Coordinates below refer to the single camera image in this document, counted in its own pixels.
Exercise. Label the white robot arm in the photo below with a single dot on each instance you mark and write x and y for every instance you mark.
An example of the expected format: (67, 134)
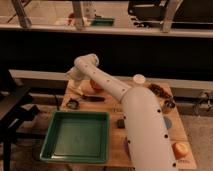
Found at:
(148, 139)

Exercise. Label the red round object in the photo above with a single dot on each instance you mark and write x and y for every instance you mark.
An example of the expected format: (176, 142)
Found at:
(95, 86)

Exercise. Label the small metal cup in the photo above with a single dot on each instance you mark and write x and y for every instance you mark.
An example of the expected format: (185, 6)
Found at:
(72, 104)

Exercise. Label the small black block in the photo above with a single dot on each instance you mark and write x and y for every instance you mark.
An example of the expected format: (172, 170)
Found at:
(120, 124)

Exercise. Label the green plastic tray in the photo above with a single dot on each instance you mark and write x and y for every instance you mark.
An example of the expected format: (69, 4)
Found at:
(80, 137)

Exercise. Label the green box on shelf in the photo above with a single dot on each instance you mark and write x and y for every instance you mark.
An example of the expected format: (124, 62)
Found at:
(102, 22)

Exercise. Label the blue round object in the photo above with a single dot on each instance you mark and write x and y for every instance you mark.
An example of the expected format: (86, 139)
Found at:
(168, 123)

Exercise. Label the black side table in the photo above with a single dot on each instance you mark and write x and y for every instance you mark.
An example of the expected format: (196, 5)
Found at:
(12, 116)

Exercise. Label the orange fruit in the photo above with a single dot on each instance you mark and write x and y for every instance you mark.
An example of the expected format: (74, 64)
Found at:
(180, 150)

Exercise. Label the black handled tool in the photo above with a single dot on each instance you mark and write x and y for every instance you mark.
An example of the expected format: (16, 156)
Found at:
(93, 98)

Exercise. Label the small dark ring cup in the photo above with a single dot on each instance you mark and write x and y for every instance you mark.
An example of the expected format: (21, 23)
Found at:
(168, 106)

